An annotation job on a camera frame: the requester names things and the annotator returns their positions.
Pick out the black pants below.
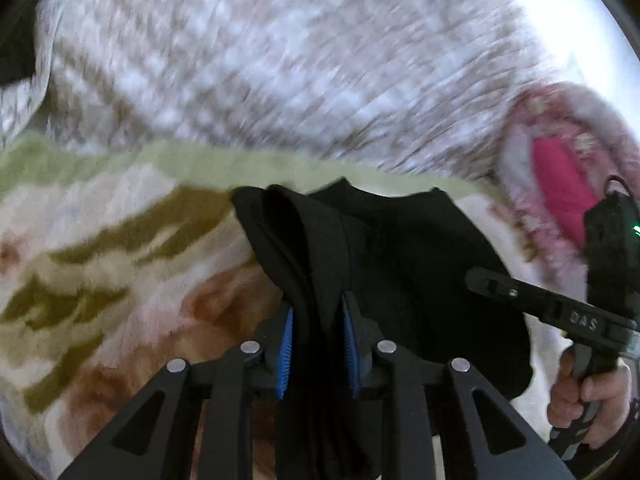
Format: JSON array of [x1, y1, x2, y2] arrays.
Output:
[[231, 177, 533, 480]]

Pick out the person's right hand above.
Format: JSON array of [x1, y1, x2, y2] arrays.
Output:
[[547, 347, 635, 442]]

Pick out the floral fleece blanket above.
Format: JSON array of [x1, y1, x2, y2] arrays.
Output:
[[0, 130, 591, 480]]

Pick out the white quilted blanket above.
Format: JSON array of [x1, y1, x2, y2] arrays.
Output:
[[0, 0, 566, 182]]

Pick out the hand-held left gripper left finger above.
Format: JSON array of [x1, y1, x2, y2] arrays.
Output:
[[57, 305, 296, 480]]

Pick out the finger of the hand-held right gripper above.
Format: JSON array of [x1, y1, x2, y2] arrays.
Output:
[[465, 266, 551, 321]]

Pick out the pink floral quilt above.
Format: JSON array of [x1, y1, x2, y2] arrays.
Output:
[[492, 82, 640, 272]]

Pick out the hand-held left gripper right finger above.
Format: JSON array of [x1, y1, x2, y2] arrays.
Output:
[[341, 292, 576, 480]]

